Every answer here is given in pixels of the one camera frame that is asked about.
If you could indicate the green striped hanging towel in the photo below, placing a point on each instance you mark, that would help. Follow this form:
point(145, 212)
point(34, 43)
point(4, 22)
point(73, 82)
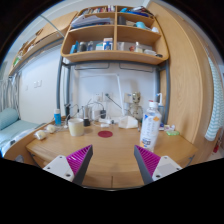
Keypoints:
point(215, 110)

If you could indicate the flat round red coaster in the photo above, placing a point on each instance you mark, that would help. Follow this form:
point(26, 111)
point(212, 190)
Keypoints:
point(105, 134)

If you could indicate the small green packet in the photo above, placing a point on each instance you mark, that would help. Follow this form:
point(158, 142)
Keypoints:
point(172, 132)

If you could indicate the long wooden loft board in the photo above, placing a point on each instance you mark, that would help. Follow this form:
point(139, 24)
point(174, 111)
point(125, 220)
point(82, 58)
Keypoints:
point(50, 33)

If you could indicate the small black adapter block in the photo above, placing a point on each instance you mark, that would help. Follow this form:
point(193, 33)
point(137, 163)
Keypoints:
point(87, 122)

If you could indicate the brown tree figurine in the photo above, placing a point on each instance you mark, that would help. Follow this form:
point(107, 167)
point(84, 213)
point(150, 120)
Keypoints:
point(135, 105)

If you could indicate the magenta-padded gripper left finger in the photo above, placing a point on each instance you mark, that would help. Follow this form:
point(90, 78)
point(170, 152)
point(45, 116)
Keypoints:
point(78, 160)

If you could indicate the light green pillow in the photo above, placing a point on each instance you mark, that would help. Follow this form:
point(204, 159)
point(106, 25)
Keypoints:
point(8, 118)

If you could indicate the clear plastic drink bottle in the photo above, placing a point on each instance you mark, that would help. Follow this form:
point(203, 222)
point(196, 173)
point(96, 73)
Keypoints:
point(150, 126)

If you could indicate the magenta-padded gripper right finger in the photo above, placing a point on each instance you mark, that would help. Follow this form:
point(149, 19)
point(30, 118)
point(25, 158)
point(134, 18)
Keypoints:
point(148, 160)

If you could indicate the metal cup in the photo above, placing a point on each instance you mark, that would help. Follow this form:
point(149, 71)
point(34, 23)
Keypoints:
point(87, 112)

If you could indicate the white tissue pack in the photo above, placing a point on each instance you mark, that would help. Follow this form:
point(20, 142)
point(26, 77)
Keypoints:
point(128, 122)

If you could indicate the small white oval device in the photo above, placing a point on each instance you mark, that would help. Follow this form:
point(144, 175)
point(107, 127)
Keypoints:
point(104, 125)

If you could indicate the blue tube with white cap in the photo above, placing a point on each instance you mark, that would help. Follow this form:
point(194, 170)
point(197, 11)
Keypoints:
point(57, 118)

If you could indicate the blue spray bottle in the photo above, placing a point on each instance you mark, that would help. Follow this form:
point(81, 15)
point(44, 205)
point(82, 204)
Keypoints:
point(160, 108)

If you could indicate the grey metal frame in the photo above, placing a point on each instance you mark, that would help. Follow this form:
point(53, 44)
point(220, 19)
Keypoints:
point(59, 83)

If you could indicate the black electric shaver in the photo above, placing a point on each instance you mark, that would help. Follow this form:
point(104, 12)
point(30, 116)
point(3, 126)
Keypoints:
point(67, 111)

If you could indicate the bed with light green sheet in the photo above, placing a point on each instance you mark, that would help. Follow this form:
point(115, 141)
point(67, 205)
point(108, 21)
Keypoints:
point(16, 131)

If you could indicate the wooden shelf unit with items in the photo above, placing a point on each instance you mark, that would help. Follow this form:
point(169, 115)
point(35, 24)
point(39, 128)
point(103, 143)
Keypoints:
point(113, 33)

